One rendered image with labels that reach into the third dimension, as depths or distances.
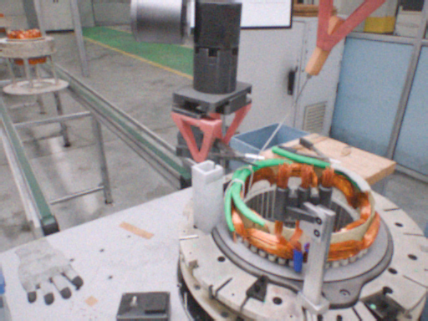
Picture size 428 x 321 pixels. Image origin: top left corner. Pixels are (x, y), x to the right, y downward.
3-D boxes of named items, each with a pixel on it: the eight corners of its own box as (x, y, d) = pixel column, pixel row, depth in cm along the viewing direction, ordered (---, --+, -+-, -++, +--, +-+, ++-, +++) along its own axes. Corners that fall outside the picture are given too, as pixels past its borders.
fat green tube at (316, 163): (268, 158, 54) (269, 146, 53) (284, 150, 56) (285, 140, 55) (356, 196, 44) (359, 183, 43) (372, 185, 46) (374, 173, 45)
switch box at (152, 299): (124, 308, 72) (121, 288, 69) (171, 307, 72) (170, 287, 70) (118, 334, 66) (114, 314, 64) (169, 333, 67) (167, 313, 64)
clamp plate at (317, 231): (318, 243, 29) (323, 216, 28) (298, 227, 31) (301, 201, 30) (323, 241, 30) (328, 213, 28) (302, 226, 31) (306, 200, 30)
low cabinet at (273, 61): (330, 156, 315) (354, 15, 262) (287, 172, 287) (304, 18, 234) (257, 124, 390) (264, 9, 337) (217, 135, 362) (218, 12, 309)
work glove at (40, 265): (12, 250, 88) (10, 242, 87) (62, 233, 94) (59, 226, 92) (28, 317, 70) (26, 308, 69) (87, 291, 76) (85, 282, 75)
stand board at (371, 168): (257, 163, 74) (257, 153, 73) (313, 141, 85) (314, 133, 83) (337, 204, 60) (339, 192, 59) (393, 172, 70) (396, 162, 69)
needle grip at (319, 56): (303, 71, 37) (331, 15, 34) (305, 67, 38) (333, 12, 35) (317, 78, 37) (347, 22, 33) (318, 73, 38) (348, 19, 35)
